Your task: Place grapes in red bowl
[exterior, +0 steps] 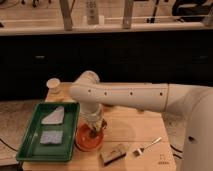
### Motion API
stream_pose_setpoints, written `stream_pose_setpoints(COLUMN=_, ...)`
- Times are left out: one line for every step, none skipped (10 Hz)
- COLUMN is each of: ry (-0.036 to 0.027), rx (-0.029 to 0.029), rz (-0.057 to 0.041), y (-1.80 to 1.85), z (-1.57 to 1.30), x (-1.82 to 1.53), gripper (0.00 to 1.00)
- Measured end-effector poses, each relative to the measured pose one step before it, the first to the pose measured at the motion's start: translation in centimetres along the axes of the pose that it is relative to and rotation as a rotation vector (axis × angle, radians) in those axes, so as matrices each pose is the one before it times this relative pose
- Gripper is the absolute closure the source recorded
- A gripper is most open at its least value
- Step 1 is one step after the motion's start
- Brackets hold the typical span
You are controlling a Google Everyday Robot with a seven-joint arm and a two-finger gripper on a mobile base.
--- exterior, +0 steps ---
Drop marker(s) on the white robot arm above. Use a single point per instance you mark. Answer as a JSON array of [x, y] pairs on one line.
[[194, 102]]

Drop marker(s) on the black cabinet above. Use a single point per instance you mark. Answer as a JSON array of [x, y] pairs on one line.
[[28, 61]]

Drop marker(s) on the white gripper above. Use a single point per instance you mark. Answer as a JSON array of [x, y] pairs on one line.
[[94, 120]]

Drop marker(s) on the dark grapes bunch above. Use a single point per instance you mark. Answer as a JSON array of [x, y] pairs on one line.
[[93, 132]]

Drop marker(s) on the white remote control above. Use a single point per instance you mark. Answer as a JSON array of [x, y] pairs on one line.
[[92, 12]]

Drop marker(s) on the green plastic tray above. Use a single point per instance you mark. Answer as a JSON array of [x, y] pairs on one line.
[[31, 148]]

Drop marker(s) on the silver fork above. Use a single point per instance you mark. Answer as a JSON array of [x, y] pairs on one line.
[[140, 150]]

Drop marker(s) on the red bowl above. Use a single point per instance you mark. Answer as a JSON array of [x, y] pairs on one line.
[[85, 142]]

